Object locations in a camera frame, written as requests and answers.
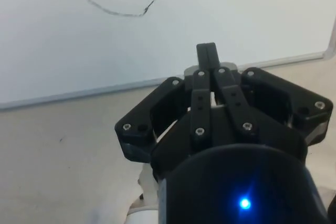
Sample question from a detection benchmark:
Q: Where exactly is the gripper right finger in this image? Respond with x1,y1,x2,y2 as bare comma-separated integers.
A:
208,42,334,146

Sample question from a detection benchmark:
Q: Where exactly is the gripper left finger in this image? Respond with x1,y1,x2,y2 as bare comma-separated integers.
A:
114,42,213,162

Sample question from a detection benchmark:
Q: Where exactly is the flat whiteboard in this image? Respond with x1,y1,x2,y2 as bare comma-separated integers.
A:
0,0,336,111

